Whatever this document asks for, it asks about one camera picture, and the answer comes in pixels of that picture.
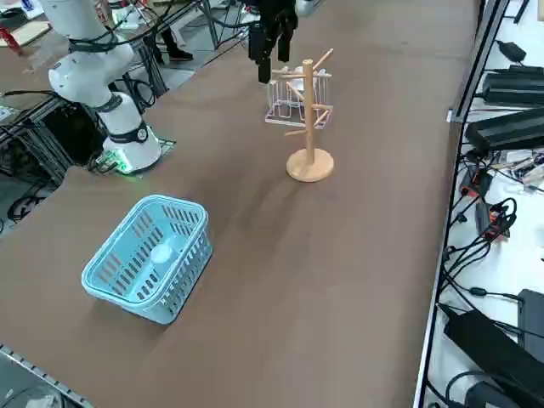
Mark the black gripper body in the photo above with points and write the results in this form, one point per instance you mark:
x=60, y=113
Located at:
x=272, y=10

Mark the pale blue plastic cup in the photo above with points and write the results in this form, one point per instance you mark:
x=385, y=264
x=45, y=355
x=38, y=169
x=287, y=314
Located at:
x=163, y=253

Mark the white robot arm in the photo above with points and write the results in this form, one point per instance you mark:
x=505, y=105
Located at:
x=85, y=72

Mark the white cup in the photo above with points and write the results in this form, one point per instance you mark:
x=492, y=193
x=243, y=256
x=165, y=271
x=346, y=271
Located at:
x=297, y=87

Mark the wooden cup rack tree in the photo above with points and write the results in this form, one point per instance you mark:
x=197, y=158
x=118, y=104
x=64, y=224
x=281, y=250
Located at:
x=309, y=166

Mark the light blue plastic basket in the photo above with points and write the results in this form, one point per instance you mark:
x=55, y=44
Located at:
x=127, y=293

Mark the person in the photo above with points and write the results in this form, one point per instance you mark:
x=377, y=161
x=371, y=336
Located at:
x=176, y=51

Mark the small black charger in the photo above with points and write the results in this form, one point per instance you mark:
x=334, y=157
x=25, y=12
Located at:
x=512, y=51

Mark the black power brick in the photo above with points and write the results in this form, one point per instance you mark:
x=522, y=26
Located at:
x=514, y=87
x=506, y=129

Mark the wooden board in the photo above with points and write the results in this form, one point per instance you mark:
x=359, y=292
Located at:
x=25, y=32

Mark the red black power strip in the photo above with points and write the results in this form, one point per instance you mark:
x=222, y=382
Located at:
x=478, y=185

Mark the black orange power strip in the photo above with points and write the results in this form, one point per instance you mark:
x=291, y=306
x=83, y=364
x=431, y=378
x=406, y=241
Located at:
x=497, y=221

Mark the long black box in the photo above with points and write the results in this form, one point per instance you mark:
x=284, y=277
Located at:
x=484, y=340

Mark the aluminium frame post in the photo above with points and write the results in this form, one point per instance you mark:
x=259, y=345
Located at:
x=476, y=64

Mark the black metal frame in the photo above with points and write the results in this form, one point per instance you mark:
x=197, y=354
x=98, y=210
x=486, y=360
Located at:
x=38, y=136

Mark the aluminium table edge rail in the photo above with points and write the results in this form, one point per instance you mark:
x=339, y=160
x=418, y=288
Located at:
x=442, y=263

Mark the grey ridged rail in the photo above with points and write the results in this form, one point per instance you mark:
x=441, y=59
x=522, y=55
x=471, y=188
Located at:
x=42, y=374

